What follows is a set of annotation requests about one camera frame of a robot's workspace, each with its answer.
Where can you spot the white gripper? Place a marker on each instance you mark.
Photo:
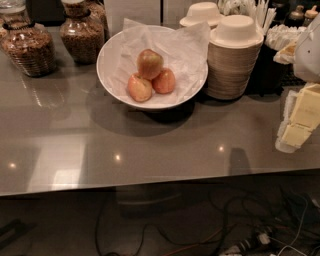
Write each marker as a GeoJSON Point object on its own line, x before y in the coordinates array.
{"type": "Point", "coordinates": [308, 56]}

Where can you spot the white ceramic bowl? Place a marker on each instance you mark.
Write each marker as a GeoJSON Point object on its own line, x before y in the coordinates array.
{"type": "Point", "coordinates": [110, 71]}

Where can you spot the right red apple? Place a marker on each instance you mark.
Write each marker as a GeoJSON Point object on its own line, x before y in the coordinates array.
{"type": "Point", "coordinates": [165, 82]}

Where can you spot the red apple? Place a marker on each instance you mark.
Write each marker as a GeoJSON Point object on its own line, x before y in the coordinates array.
{"type": "Point", "coordinates": [165, 82]}
{"type": "Point", "coordinates": [139, 89]}

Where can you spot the top red-yellow apple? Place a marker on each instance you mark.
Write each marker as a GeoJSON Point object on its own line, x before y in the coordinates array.
{"type": "Point", "coordinates": [149, 64]}

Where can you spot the front left red apple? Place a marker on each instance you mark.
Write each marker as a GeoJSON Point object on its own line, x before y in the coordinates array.
{"type": "Point", "coordinates": [139, 89]}

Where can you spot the black condiment organizer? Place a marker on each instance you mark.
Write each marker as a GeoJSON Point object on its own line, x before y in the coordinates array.
{"type": "Point", "coordinates": [267, 74]}

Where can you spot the dark bottle with cork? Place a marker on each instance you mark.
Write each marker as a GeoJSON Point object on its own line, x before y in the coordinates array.
{"type": "Point", "coordinates": [295, 17]}

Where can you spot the front stack of paper bowls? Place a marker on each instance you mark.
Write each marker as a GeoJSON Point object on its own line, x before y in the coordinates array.
{"type": "Point", "coordinates": [233, 49]}

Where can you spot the power strip on floor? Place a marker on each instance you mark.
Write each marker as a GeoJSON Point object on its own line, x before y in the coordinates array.
{"type": "Point", "coordinates": [256, 241]}

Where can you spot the white paper liner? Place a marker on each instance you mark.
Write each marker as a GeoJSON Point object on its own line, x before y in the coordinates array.
{"type": "Point", "coordinates": [180, 53]}

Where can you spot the middle glass granola jar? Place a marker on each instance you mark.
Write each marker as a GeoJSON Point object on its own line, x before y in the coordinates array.
{"type": "Point", "coordinates": [81, 34]}

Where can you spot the glass granola jar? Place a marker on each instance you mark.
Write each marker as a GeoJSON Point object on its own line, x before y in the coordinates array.
{"type": "Point", "coordinates": [29, 46]}
{"type": "Point", "coordinates": [81, 34]}

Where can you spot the left glass granola jar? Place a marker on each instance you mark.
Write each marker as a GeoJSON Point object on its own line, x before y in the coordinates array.
{"type": "Point", "coordinates": [29, 46]}

